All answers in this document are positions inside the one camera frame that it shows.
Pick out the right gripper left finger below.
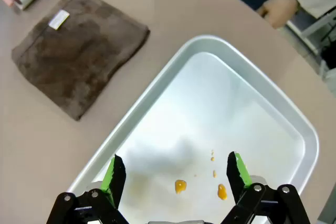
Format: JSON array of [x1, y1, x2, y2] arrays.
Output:
[[46, 154, 129, 224]]

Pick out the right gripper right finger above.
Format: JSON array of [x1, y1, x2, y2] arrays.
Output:
[[220, 151, 312, 224]]

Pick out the brown towel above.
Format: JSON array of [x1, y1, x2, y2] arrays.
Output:
[[10, 0, 151, 122]]

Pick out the person's left hand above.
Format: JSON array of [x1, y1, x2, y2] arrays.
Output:
[[256, 0, 300, 29]]

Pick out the tiny orange sauce drops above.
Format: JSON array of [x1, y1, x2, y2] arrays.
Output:
[[210, 150, 218, 178]]

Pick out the large orange sauce blob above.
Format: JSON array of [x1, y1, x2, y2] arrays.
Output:
[[174, 179, 188, 195]]

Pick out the silver metal tray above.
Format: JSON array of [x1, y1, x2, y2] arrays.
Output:
[[67, 34, 320, 224]]

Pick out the white table with metal legs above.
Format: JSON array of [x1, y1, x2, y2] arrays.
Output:
[[286, 7, 336, 57]]

